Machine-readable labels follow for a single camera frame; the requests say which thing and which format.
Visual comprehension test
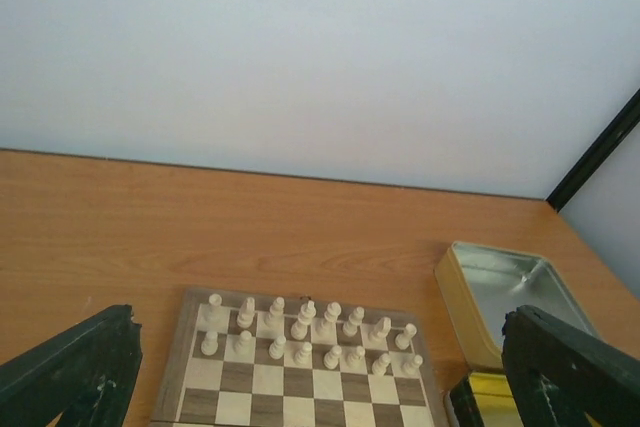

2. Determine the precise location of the silver tin lid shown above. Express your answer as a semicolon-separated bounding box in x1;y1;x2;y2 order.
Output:
434;241;599;372

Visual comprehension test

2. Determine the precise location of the white chess king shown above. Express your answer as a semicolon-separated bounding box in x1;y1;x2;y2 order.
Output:
290;300;316;341

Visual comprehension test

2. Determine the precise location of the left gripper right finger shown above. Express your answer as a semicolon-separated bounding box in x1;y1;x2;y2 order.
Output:
501;305;639;426

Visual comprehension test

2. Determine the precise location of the white chess rook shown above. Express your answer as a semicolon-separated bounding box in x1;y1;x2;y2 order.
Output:
394;323;417;351
203;293;222;325

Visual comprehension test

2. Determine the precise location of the white chess piece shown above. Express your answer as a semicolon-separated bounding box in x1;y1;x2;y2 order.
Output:
200;331;219;356

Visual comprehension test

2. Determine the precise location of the wooden chess board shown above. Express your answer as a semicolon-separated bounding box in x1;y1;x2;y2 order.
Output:
151;287;447;426

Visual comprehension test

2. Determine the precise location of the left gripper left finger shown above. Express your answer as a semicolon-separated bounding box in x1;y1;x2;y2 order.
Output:
1;305;143;426

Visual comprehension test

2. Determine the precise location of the black frame post right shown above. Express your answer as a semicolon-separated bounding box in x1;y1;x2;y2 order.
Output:
546;90;640;212

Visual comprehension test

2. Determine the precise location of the white chess pawn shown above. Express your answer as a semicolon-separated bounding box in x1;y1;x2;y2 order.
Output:
402;354;424;378
344;346;366;371
233;330;252;355
268;335;287;360
371;352;391;376
323;345;342;370
293;342;313;368

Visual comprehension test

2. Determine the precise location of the white chess queen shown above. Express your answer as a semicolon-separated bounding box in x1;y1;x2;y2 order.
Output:
312;302;341;345

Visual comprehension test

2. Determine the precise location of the gold tin box base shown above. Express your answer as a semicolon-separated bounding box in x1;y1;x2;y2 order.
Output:
444;371;523;427

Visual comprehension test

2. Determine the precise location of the white chess knight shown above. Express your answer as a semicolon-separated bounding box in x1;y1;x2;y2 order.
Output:
237;297;256;329

